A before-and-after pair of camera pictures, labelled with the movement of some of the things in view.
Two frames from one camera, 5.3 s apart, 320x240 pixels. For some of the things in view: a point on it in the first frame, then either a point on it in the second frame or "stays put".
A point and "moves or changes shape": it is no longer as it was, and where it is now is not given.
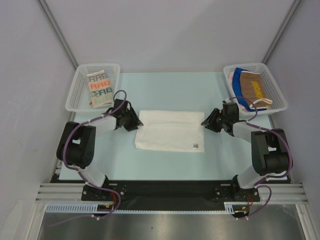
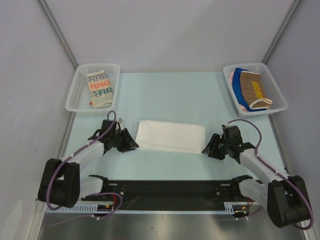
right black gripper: x=216 y=120 → x=219 y=146
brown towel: x=253 y=89 stays put
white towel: x=170 y=130 moves or changes shape
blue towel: x=236 y=84 stays put
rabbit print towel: x=100 y=89 stays put
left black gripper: x=135 y=121 → x=129 y=144
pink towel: x=241 y=106 stays put
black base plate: x=168 y=195 stays put
